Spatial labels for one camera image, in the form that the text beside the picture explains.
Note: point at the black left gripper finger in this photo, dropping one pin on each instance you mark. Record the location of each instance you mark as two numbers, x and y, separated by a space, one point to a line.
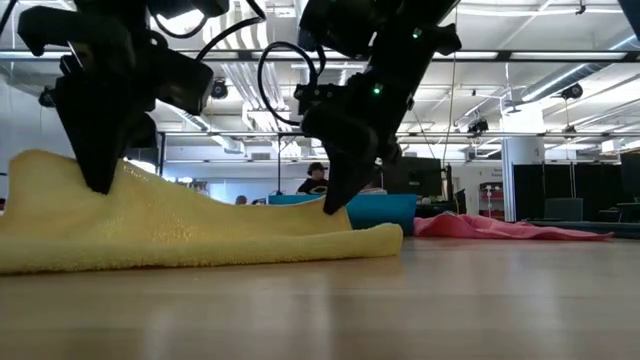
100 145
144 132

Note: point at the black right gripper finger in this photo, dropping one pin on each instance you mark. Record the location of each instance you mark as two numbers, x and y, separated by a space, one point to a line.
390 150
350 165

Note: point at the yellow microfiber towel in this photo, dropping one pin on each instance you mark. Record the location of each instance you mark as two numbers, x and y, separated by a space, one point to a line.
150 230

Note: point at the pink microfiber towel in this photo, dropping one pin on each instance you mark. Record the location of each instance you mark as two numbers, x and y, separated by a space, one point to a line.
490 229

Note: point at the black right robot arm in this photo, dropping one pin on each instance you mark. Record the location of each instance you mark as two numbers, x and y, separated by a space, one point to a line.
400 50

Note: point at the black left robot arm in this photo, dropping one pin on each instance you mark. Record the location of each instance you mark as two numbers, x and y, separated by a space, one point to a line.
125 7

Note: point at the person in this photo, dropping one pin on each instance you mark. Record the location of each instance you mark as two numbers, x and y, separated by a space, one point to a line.
241 200
312 182

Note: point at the blue plastic bin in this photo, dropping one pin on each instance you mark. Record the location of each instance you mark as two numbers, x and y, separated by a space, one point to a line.
385 212

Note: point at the red storage rack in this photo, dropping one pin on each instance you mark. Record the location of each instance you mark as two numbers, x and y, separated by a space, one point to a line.
490 200

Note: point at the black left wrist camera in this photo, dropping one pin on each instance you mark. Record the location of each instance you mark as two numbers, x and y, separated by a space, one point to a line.
185 80

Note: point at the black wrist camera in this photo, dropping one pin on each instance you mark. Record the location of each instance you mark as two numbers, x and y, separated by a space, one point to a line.
185 80
340 25

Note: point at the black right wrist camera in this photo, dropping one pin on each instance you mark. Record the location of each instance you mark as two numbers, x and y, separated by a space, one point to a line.
340 25

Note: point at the black partition wall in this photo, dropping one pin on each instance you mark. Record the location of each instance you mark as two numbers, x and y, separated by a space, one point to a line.
530 190

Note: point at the black overhead frame bar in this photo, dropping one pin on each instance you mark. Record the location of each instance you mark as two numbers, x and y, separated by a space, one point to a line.
550 55

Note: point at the black metal table frame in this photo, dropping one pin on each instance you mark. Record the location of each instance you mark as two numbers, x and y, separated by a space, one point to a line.
590 227

